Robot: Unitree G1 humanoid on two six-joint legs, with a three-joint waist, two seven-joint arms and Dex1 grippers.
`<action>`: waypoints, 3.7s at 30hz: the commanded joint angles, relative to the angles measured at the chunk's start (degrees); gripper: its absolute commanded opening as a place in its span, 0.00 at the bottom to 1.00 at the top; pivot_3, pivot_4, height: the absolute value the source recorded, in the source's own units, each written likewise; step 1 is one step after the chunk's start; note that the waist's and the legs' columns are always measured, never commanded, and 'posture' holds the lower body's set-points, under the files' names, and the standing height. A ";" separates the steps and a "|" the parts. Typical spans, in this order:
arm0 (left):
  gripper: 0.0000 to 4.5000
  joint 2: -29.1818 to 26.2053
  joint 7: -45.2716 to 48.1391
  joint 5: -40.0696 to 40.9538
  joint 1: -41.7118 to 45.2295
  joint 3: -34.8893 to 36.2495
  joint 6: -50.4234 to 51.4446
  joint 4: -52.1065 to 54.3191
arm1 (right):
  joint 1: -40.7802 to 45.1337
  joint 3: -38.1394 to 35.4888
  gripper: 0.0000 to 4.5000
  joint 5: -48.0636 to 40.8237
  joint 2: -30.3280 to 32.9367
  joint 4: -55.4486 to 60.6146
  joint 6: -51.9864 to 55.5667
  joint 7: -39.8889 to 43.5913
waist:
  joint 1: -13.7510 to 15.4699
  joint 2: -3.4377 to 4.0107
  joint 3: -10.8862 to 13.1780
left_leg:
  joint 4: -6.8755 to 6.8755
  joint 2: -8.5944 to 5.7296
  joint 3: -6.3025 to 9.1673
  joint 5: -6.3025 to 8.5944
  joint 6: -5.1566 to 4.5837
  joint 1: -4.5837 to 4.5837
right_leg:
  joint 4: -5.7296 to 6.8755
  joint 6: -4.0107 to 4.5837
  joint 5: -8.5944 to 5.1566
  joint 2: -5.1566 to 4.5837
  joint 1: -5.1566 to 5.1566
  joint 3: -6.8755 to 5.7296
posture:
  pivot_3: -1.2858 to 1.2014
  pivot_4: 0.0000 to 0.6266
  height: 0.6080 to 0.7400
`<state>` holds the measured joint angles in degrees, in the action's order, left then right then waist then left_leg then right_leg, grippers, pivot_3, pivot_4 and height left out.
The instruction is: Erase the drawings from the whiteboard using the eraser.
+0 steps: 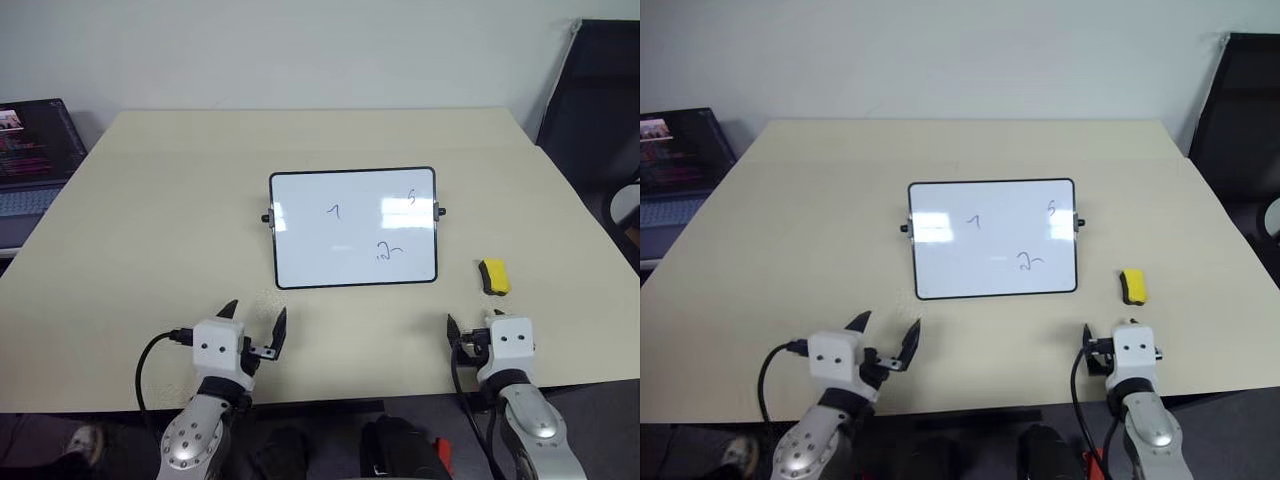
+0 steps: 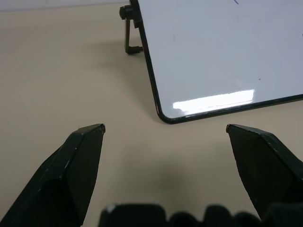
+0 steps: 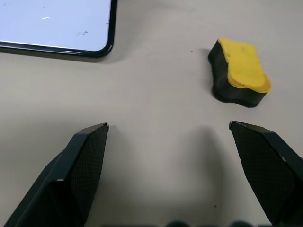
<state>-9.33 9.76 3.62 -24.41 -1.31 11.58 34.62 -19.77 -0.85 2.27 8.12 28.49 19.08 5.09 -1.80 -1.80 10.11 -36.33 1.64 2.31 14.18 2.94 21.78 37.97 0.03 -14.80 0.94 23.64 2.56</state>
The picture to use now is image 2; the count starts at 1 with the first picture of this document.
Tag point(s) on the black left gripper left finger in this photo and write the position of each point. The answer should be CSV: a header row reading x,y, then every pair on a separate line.
x,y
64,175

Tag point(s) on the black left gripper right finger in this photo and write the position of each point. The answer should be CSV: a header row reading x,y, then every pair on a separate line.
x,y
265,170

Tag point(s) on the white board with black frame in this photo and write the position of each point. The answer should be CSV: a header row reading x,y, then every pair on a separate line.
x,y
213,59

